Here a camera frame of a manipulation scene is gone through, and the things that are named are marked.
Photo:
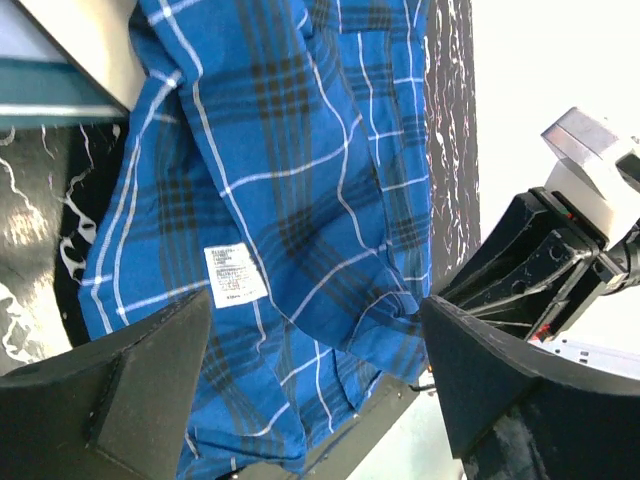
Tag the white square plate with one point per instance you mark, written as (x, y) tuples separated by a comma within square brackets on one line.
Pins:
[(94, 36)]

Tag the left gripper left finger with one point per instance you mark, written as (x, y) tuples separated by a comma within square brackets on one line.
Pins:
[(114, 408)]

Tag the blue patterned placemat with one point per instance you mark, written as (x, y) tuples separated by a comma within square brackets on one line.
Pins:
[(35, 94)]

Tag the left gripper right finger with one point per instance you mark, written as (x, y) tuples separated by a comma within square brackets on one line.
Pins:
[(514, 411)]

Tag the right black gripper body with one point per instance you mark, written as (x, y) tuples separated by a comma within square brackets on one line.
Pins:
[(540, 268)]

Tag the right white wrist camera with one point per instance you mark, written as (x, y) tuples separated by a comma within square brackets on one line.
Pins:
[(594, 172)]

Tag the blue plaid shirt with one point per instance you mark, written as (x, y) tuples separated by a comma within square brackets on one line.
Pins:
[(276, 158)]

